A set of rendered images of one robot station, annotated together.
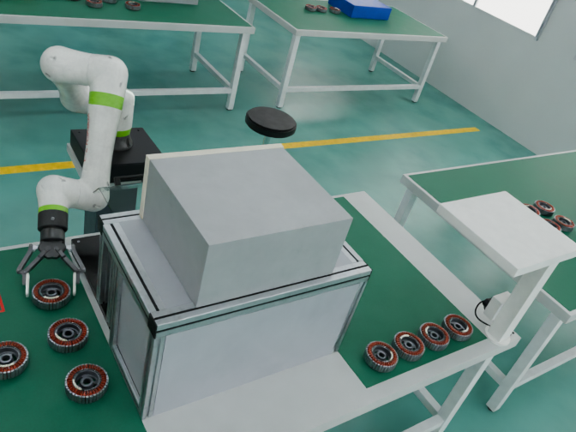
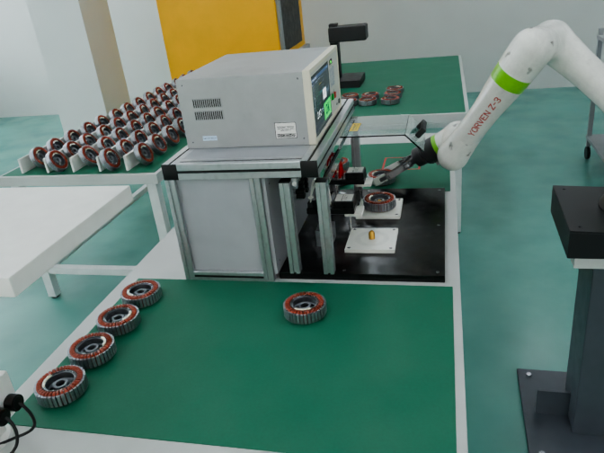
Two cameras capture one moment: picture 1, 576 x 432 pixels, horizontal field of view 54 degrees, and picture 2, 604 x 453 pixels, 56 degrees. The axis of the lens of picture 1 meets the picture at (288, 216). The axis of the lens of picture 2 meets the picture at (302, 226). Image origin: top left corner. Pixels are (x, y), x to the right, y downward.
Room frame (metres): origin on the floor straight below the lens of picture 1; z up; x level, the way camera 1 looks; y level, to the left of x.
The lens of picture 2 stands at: (2.82, -0.80, 1.58)
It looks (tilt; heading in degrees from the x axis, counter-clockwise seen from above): 25 degrees down; 147
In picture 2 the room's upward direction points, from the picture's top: 7 degrees counter-clockwise
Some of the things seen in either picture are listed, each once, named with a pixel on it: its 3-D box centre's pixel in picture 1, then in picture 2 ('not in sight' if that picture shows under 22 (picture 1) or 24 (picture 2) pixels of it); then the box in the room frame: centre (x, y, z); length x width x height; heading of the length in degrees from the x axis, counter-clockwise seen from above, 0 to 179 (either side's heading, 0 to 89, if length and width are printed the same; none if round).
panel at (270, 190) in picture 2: not in sight; (297, 183); (1.34, 0.16, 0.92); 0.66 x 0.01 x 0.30; 131
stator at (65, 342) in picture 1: (68, 334); not in sight; (1.09, 0.52, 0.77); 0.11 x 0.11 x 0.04
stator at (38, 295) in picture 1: (51, 293); (381, 177); (1.22, 0.64, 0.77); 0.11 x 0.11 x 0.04
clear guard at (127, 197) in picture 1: (147, 209); (375, 133); (1.43, 0.43, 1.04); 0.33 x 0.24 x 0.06; 41
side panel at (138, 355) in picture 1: (134, 340); not in sight; (1.02, 0.30, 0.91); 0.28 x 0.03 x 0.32; 41
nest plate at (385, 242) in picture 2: not in sight; (372, 240); (1.61, 0.23, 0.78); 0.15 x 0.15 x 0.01; 41
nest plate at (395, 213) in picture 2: not in sight; (379, 208); (1.45, 0.41, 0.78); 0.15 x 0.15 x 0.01; 41
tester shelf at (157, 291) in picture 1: (237, 249); (270, 134); (1.29, 0.11, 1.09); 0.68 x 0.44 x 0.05; 131
